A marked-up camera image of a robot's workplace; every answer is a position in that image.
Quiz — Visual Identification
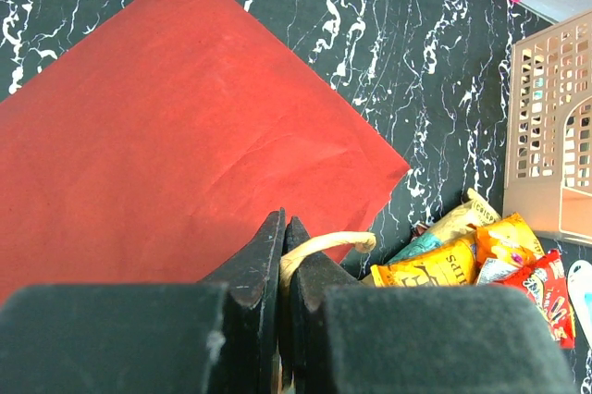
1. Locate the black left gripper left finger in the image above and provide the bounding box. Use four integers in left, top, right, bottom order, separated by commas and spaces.
1, 210, 286, 393

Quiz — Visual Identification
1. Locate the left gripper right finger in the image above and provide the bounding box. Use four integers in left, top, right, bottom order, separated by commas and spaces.
282, 215, 579, 394

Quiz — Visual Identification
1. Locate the gold snack bag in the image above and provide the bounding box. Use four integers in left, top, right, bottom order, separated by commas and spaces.
387, 188, 501, 265

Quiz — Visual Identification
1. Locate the orange Fox's fruits bag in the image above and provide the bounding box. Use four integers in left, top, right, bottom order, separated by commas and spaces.
475, 213, 545, 285

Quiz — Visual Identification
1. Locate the red paper bag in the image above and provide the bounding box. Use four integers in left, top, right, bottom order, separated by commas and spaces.
1, 0, 409, 298

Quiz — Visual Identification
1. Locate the red rice cracker bag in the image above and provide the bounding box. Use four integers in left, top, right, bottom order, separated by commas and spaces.
496, 250, 576, 350

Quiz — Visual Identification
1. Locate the white blue oval package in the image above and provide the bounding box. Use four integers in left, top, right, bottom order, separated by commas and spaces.
567, 260, 591, 347

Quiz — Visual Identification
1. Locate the pink desk organizer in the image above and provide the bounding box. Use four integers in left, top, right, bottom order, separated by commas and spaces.
503, 12, 591, 245

